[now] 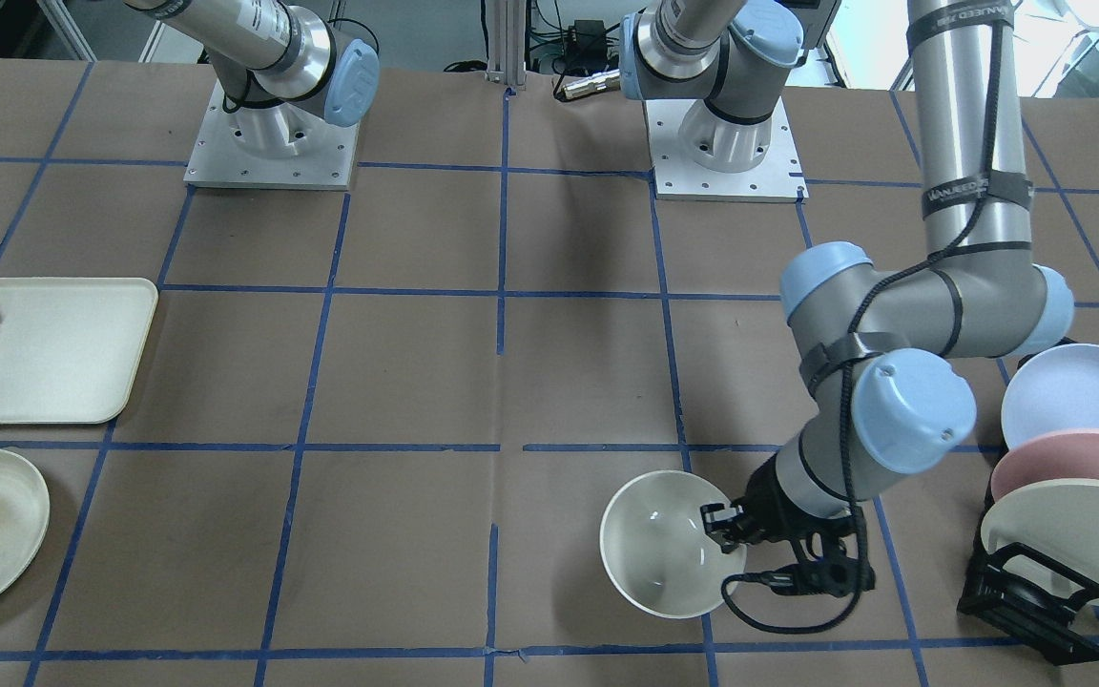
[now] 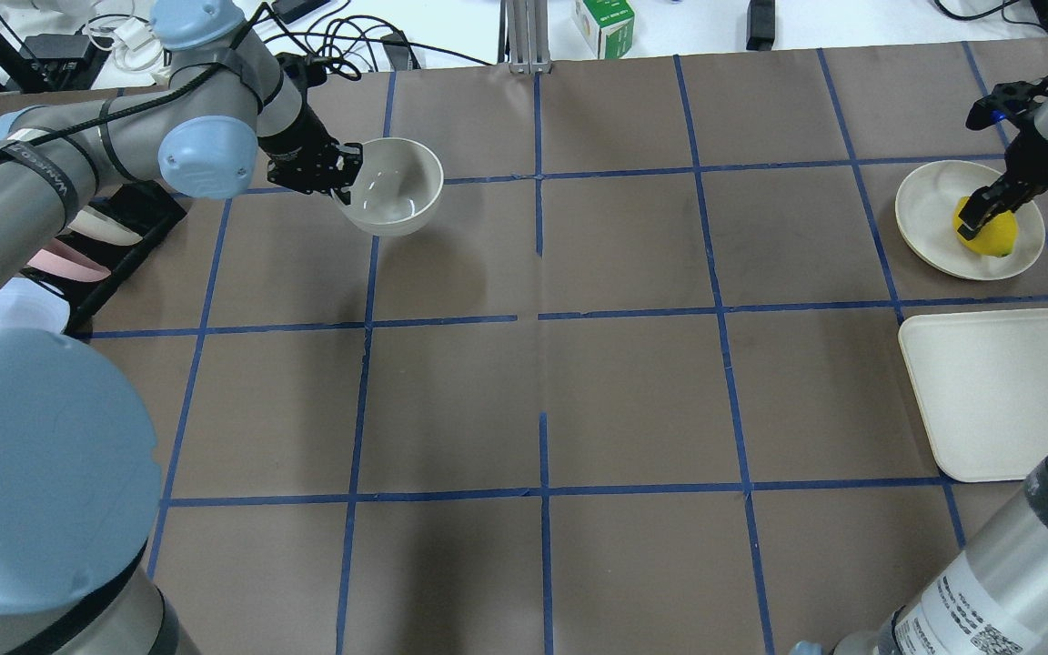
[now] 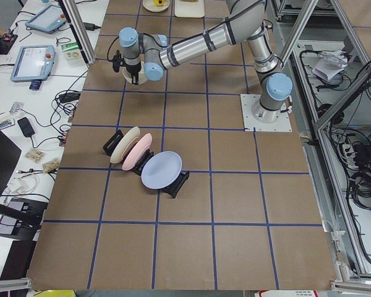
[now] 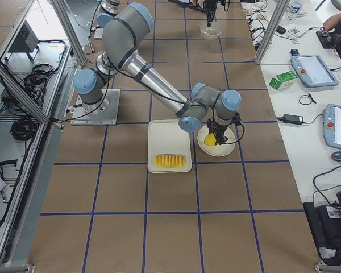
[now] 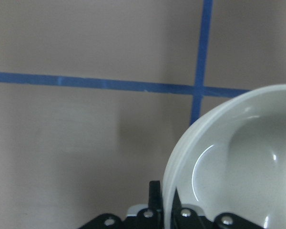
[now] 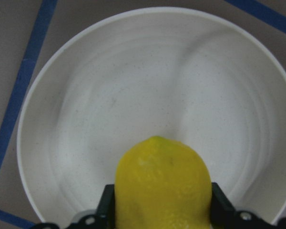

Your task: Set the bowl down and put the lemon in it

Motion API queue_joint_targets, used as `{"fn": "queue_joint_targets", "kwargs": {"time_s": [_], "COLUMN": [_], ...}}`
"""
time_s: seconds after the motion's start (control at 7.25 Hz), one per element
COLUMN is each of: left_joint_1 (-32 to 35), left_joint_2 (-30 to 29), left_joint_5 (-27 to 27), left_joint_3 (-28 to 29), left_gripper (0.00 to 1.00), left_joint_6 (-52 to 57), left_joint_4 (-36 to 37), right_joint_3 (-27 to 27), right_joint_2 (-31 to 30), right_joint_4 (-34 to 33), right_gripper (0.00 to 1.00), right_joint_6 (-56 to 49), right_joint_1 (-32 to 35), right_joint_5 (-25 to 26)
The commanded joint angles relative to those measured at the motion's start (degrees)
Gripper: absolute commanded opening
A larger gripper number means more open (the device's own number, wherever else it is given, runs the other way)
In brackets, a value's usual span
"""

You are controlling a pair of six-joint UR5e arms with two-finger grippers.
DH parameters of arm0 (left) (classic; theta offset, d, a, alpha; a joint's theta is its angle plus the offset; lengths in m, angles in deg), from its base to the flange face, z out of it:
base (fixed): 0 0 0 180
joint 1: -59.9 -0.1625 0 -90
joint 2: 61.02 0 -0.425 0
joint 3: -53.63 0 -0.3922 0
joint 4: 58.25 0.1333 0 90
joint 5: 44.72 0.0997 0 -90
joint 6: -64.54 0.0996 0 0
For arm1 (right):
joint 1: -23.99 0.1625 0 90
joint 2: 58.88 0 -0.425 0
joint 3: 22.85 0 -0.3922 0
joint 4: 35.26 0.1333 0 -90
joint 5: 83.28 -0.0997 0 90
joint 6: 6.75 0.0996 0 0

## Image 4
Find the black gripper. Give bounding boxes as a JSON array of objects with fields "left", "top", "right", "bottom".
[
  {"left": 206, "top": 118, "right": 228, "bottom": 145},
  {"left": 203, "top": 0, "right": 218, "bottom": 27}
]

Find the yellow lemon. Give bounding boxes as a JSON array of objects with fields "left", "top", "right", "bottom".
[{"left": 204, "top": 135, "right": 216, "bottom": 146}]

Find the white ceramic bowl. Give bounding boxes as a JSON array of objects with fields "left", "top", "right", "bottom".
[{"left": 200, "top": 21, "right": 223, "bottom": 40}]

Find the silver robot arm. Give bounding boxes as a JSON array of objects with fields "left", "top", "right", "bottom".
[
  {"left": 89, "top": 1, "right": 225, "bottom": 39},
  {"left": 73, "top": 2, "right": 242, "bottom": 146}
]

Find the black dish rack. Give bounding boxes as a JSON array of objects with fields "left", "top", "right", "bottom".
[{"left": 168, "top": 0, "right": 206, "bottom": 13}]

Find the cream round plate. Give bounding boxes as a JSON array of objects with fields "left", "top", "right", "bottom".
[{"left": 197, "top": 125, "right": 235, "bottom": 157}]

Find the white rectangular tray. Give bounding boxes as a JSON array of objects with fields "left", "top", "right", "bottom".
[{"left": 147, "top": 119, "right": 192, "bottom": 173}]

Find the sliced yellow mango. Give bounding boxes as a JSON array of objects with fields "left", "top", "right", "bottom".
[{"left": 154, "top": 154, "right": 186, "bottom": 168}]

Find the black power adapter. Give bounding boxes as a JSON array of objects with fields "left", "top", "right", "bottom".
[{"left": 282, "top": 114, "right": 304, "bottom": 125}]

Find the green white carton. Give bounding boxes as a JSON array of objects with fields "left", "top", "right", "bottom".
[{"left": 269, "top": 71, "right": 298, "bottom": 90}]

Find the upper blue teach pendant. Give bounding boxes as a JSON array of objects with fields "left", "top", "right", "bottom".
[{"left": 290, "top": 55, "right": 339, "bottom": 88}]

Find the blue teach pendant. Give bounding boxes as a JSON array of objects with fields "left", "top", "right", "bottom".
[
  {"left": 323, "top": 104, "right": 341, "bottom": 149},
  {"left": 290, "top": 55, "right": 339, "bottom": 88}
]

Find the lower blue teach pendant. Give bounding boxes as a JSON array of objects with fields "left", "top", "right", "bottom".
[{"left": 323, "top": 104, "right": 341, "bottom": 149}]

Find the grey electronics box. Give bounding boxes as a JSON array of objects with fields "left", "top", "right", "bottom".
[{"left": 8, "top": 20, "right": 39, "bottom": 61}]

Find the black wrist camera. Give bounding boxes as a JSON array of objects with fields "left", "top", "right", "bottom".
[{"left": 231, "top": 111, "right": 242, "bottom": 126}]

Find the aluminium frame post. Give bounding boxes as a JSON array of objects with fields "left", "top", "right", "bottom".
[{"left": 255, "top": 0, "right": 289, "bottom": 64}]

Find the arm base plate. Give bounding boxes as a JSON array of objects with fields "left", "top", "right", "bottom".
[{"left": 70, "top": 89, "right": 121, "bottom": 126}]

